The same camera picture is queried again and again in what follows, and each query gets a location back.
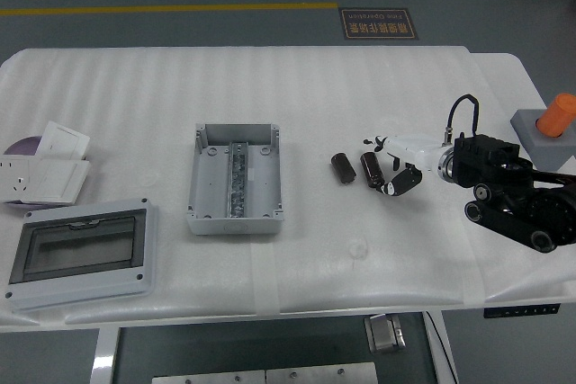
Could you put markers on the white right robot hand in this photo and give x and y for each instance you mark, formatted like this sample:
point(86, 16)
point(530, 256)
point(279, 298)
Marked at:
point(414, 150)

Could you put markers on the black printed cylindrical battery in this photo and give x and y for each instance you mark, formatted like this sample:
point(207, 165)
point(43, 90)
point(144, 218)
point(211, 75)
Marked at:
point(370, 168)

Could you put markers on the dark brown cylindrical battery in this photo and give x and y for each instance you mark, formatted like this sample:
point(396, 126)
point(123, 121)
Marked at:
point(343, 168)

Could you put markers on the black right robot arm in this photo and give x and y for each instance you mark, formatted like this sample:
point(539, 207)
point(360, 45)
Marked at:
point(486, 161)

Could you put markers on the grey open junction box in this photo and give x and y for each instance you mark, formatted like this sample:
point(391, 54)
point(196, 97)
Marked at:
point(211, 186)

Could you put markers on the grey windowed distribution box cover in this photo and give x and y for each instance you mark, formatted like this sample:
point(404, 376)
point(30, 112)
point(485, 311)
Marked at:
point(81, 285)

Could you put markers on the white foam mat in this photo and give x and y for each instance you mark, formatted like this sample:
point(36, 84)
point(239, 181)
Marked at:
point(315, 87)

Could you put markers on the grey block holder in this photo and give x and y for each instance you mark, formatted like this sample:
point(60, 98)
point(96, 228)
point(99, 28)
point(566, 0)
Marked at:
point(544, 150)

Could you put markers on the brown floor sign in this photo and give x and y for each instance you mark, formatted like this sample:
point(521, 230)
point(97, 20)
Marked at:
point(378, 23)

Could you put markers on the orange plastic cylinder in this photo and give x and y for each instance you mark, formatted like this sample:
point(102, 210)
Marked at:
point(558, 116)

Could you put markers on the black table control panel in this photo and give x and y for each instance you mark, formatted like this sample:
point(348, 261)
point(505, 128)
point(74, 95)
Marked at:
point(522, 310)

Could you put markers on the white table leg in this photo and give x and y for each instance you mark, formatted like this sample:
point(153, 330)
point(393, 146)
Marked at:
point(104, 357)
point(445, 357)

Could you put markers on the grey metal plate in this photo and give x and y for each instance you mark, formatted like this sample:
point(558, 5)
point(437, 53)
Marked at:
point(207, 378)
point(321, 375)

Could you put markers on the yellow floor tape line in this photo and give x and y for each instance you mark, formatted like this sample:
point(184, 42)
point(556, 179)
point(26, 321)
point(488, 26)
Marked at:
point(180, 9)

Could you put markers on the white blank cover plate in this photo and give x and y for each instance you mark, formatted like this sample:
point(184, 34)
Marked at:
point(63, 141)

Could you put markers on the purple disc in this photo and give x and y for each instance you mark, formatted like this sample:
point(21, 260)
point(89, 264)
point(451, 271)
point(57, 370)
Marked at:
point(24, 146)

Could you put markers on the metal mounting rail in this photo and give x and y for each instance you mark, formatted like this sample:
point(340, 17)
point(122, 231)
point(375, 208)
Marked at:
point(238, 177)

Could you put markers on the silver metal bracket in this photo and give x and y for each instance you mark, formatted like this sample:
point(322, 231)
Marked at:
point(384, 334)

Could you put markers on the white wall switch panel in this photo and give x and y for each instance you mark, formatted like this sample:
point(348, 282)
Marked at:
point(58, 179)

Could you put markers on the white wall socket panel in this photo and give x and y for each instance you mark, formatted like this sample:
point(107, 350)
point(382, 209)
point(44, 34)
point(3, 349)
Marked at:
point(15, 177)

